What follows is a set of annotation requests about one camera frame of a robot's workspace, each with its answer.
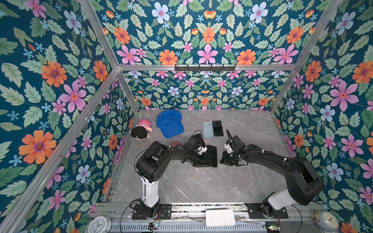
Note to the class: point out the black hook bar on frame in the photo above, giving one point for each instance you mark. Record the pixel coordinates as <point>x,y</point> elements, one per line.
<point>198,68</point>

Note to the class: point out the cream alarm clock right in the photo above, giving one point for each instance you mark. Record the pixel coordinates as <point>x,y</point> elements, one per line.
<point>325,220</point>

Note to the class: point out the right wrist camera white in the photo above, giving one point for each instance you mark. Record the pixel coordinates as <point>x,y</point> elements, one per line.
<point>228,148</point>

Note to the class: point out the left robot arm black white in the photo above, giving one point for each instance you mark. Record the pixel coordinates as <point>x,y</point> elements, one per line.
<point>153,162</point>

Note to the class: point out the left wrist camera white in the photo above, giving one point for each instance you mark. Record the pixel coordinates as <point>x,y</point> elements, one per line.
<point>202,149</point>

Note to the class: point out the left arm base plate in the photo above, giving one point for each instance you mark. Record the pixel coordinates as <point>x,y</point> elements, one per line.
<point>159,211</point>

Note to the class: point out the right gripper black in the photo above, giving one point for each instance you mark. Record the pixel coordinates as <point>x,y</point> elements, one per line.
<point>224,161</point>

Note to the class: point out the pink phone case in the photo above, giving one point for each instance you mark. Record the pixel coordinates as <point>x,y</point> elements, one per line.
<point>176,144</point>

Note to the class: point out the blue baseball cap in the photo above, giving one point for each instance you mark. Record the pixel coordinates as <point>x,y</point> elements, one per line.
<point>170,123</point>

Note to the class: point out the white box on rail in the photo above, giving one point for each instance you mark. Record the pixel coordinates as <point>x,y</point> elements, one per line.
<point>220,218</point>

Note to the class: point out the light blue phone case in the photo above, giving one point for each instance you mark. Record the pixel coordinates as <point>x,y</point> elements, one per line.
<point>208,131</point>

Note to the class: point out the white round clock left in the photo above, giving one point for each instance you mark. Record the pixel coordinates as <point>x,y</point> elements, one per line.
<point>100,224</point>

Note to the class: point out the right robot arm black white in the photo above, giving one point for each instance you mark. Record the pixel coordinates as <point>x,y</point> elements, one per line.
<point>303,183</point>

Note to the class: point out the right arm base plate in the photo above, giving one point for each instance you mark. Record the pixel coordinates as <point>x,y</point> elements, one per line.
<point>260,210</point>

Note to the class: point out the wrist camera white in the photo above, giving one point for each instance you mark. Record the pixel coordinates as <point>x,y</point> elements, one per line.
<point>202,149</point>
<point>228,148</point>

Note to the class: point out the black phone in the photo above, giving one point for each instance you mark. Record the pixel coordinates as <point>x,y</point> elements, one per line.
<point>217,128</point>
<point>211,156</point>

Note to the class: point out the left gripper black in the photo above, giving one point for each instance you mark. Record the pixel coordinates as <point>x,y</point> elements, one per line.
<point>203,162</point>

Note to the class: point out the plush doll pink hat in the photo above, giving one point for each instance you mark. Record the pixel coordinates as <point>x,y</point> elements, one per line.
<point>142,130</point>

